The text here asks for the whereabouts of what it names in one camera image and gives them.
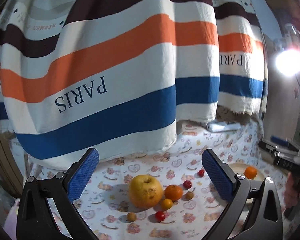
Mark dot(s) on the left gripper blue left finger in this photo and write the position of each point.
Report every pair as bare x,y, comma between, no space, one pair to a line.
35,219

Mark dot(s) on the brown longan fruit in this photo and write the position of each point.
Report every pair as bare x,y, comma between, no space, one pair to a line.
131,217
189,195

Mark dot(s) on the small yellow kumquat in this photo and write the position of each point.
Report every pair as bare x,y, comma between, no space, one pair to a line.
166,204

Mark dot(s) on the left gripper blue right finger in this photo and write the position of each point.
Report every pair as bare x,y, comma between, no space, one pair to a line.
264,220

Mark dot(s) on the person's right hand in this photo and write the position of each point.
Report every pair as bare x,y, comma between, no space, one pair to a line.
291,195

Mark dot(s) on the striped Paris blanket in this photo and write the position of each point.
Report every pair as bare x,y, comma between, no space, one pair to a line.
117,75

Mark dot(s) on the brown wooden headboard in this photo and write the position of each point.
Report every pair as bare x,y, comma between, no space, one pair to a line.
283,112

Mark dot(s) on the large yellow pomelo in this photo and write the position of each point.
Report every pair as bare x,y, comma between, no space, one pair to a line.
145,191

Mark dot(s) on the red cherry tomato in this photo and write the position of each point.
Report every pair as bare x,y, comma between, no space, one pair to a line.
160,216

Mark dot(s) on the bright desk lamp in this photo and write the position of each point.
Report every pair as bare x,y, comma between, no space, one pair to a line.
287,60

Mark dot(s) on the orange mandarin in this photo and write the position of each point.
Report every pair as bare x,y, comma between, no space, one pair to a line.
250,172
173,192

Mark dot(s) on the baby bear print sheet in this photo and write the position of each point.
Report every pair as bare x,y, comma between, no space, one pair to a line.
105,203

